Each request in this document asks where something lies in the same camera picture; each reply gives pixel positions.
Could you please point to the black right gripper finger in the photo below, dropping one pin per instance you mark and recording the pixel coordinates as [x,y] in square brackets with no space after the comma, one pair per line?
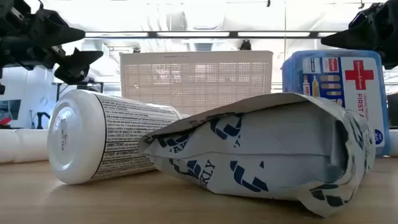
[351,40]

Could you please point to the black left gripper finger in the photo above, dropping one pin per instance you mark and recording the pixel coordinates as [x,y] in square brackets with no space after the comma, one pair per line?
[62,35]
[76,63]

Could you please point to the blue first aid kit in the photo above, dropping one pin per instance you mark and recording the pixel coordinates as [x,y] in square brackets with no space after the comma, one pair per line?
[357,87]

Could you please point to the white paper package blue print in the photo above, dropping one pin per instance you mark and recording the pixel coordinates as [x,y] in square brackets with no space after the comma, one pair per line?
[273,149]

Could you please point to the white perforated plastic basket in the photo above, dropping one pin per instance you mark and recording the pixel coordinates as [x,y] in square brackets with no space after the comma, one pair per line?
[196,81]

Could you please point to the black background table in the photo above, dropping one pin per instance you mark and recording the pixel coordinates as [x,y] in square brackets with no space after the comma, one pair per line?
[93,84]

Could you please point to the thin vertical pole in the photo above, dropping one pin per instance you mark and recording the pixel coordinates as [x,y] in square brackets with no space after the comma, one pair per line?
[285,28]

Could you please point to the white cylindrical roll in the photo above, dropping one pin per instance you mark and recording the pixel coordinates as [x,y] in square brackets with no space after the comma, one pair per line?
[25,145]

